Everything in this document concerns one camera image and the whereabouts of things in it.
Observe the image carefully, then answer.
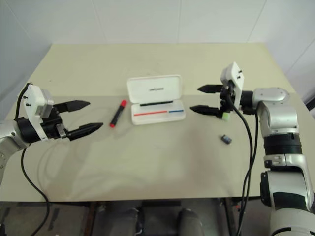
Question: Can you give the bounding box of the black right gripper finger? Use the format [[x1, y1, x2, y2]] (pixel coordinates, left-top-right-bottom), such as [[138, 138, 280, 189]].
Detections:
[[189, 104, 221, 118], [197, 84, 223, 94]]

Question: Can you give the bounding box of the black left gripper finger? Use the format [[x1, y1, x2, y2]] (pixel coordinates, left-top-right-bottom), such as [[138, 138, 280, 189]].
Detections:
[[53, 100, 91, 115], [65, 122, 104, 142]]

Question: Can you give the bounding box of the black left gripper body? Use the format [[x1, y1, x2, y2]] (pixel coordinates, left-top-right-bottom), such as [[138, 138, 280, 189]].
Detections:
[[40, 108, 69, 141]]

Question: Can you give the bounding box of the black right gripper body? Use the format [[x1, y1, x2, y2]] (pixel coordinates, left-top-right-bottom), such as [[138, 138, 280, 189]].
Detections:
[[217, 82, 235, 119]]

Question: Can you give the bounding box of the white pen case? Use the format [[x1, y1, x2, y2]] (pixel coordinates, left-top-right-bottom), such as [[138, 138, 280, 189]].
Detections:
[[126, 74, 186, 126]]

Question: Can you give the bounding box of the red and black marker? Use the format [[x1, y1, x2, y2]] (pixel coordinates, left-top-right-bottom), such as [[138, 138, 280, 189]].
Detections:
[[109, 99, 128, 129]]

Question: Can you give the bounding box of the black pen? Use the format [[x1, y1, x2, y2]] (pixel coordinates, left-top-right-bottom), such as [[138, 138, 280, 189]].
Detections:
[[139, 100, 173, 107]]

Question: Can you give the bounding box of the dark grey rounded shape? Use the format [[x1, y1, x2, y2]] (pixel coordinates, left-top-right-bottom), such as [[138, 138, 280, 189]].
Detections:
[[93, 203, 144, 236], [177, 207, 205, 236]]

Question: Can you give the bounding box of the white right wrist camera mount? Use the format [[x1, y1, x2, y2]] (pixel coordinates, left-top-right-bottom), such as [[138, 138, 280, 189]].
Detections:
[[220, 61, 245, 111]]

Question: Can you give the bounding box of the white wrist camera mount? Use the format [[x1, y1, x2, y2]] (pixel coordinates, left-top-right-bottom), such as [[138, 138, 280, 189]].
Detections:
[[23, 83, 54, 142], [220, 61, 245, 111]]

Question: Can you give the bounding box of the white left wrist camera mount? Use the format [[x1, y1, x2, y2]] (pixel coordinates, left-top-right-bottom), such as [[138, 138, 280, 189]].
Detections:
[[23, 83, 54, 142]]

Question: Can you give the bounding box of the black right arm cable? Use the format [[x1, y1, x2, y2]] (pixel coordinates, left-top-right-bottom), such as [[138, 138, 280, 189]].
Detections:
[[228, 82, 254, 236], [240, 109, 259, 212]]

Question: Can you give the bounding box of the dark object by wall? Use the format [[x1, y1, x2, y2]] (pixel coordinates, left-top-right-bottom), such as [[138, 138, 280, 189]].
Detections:
[[304, 95, 315, 117]]

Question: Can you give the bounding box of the metal table frame leg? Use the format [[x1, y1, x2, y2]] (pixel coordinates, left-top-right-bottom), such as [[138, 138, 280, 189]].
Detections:
[[218, 198, 237, 236]]

